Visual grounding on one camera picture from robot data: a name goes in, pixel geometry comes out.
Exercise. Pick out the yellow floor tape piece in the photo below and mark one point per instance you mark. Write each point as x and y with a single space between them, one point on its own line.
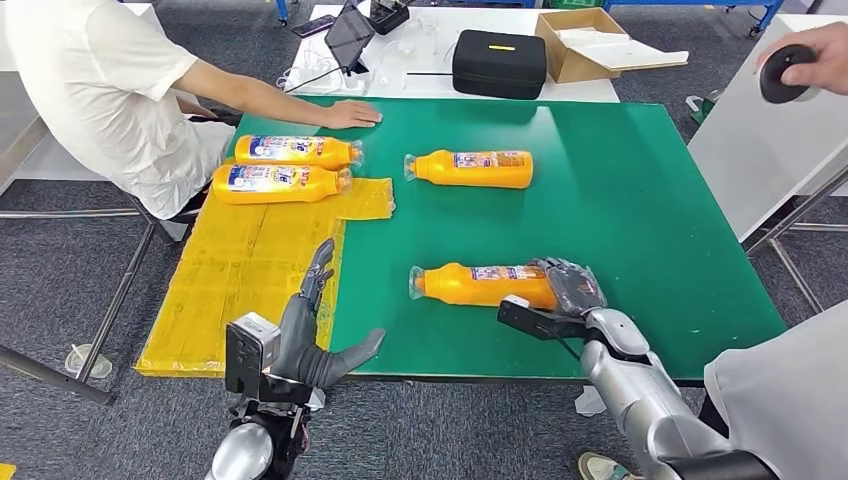
6 472

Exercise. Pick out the orange detergent bottle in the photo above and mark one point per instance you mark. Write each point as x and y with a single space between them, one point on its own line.
464 288
474 175
278 192
291 161

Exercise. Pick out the person's right forearm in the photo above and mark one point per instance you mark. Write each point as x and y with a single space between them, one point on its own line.
278 106

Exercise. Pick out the white table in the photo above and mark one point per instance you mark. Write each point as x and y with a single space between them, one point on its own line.
590 93

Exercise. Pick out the black smartphone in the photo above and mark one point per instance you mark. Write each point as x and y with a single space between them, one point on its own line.
312 26

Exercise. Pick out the grey green sneaker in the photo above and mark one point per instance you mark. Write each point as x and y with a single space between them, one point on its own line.
606 469

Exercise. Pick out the person's hand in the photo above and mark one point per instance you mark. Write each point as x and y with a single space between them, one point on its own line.
831 56

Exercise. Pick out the brown cardboard box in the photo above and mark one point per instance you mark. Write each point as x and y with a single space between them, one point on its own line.
575 68

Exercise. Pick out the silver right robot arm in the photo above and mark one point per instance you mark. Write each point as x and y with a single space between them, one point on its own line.
636 391

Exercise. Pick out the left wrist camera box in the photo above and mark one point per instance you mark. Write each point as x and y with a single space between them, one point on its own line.
248 358

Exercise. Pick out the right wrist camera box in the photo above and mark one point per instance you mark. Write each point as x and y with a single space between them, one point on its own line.
536 321

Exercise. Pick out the clear plastic cup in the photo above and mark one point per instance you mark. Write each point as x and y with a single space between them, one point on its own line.
87 361

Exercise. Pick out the white foam sheet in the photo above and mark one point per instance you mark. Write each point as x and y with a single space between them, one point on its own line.
619 53

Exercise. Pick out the person's left forearm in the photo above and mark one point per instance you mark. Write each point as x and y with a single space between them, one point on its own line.
195 108

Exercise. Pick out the round black white device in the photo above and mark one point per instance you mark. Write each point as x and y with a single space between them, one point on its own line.
772 83

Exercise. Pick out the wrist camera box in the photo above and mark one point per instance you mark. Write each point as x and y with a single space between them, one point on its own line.
248 358
536 321

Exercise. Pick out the black tablet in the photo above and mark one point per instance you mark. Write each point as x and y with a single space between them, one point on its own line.
348 36

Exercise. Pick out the black zip case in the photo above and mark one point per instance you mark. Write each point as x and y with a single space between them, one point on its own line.
498 68

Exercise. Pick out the green floor object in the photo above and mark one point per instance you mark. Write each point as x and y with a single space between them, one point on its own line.
705 109

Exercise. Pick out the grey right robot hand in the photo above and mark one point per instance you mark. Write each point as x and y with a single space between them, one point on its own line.
576 291

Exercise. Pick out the person's right hand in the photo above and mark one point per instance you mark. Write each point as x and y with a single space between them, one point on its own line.
351 116

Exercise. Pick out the white table foot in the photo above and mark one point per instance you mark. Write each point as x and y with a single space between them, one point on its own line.
590 402

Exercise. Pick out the small black box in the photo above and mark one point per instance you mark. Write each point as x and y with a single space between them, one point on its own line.
388 16

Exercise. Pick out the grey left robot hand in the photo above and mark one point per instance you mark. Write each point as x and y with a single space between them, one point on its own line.
298 344

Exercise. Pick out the thin black rod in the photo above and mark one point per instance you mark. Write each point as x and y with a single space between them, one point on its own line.
429 73

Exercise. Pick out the yellow taped cardboard sheet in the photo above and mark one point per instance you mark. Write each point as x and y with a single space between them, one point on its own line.
238 278

